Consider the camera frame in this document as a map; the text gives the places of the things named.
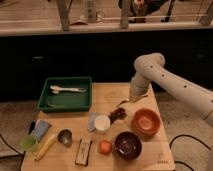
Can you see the dark rectangular box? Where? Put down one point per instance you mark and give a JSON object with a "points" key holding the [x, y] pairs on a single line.
{"points": [[82, 155]]}

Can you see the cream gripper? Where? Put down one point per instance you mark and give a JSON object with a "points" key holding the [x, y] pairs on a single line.
{"points": [[135, 94]]}

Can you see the small metal cup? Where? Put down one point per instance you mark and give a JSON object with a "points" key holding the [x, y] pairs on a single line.
{"points": [[65, 137]]}

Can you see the orange bowl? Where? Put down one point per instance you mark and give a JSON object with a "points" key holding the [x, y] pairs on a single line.
{"points": [[146, 122]]}

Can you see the white round cup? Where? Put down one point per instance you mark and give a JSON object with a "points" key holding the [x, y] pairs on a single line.
{"points": [[102, 123]]}

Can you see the green plastic cup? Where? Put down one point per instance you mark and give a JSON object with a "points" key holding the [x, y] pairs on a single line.
{"points": [[29, 143]]}

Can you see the purple bowl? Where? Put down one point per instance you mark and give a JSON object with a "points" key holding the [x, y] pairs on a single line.
{"points": [[127, 146]]}

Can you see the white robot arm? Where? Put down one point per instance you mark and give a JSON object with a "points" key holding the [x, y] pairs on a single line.
{"points": [[150, 68]]}

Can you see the orange fruit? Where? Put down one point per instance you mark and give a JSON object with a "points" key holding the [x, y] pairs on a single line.
{"points": [[105, 147]]}

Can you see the white brush in tray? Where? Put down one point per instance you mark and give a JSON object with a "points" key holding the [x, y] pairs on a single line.
{"points": [[58, 89]]}

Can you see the yellow banana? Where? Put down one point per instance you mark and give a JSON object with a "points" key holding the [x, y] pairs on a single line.
{"points": [[46, 145]]}

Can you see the blue sponge cloth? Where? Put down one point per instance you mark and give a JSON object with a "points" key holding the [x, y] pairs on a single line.
{"points": [[40, 130]]}

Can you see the green plastic tray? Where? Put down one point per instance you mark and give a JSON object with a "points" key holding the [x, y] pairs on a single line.
{"points": [[66, 101]]}

